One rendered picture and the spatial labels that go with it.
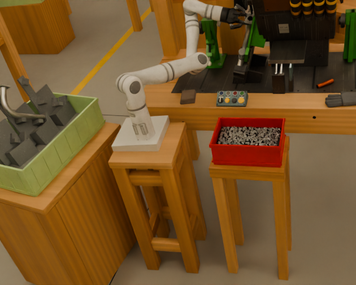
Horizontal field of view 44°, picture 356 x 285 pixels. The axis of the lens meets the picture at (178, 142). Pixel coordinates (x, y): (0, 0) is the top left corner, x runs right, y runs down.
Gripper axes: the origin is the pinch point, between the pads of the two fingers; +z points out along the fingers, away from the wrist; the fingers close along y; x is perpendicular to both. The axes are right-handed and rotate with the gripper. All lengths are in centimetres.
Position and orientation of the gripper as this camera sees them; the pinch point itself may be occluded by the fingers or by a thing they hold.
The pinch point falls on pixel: (248, 19)
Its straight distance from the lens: 239.1
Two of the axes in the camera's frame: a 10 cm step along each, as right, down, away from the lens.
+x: 1.5, 0.8, 9.9
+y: 2.5, -9.7, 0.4
